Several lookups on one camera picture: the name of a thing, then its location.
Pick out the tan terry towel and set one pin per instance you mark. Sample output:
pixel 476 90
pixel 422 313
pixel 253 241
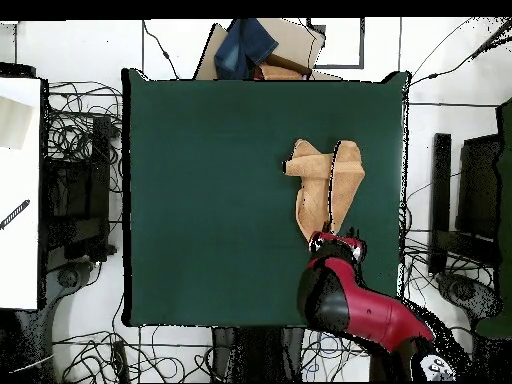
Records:
pixel 316 200

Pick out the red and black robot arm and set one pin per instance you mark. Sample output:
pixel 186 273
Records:
pixel 368 312

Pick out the black chair base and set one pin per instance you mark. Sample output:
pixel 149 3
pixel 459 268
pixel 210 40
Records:
pixel 464 290

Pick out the dark green table cloth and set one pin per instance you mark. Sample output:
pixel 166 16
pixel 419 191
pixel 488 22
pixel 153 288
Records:
pixel 200 200

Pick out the folded tan towel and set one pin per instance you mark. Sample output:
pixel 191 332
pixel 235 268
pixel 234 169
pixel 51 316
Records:
pixel 280 73

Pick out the dark green hanging cloth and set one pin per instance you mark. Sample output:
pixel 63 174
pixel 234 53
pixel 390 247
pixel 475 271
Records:
pixel 506 160

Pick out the dark brown cloth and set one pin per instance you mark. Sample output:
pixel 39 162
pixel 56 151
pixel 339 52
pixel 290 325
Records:
pixel 288 62

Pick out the cardboard box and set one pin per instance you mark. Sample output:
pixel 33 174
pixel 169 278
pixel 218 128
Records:
pixel 296 40

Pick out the blue jeans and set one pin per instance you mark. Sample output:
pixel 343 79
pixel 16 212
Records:
pixel 244 48

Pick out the black equipment stand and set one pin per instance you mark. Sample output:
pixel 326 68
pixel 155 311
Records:
pixel 100 180

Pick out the black power strip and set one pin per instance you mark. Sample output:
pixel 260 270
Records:
pixel 120 360

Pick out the grey chair base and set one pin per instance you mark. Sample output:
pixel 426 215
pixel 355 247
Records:
pixel 66 278

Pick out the white table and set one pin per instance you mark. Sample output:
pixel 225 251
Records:
pixel 20 260

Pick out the black striped tool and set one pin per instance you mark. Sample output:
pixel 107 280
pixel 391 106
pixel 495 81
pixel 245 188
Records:
pixel 16 214

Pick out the beige box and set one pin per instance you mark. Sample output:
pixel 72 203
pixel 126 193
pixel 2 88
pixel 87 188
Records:
pixel 14 124

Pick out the black device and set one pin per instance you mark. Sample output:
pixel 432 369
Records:
pixel 16 71

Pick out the black frame stand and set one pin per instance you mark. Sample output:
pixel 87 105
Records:
pixel 442 180

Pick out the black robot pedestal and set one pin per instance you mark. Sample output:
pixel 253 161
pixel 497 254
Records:
pixel 256 352

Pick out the grey rectangular frame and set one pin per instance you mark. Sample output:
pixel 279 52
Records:
pixel 362 44

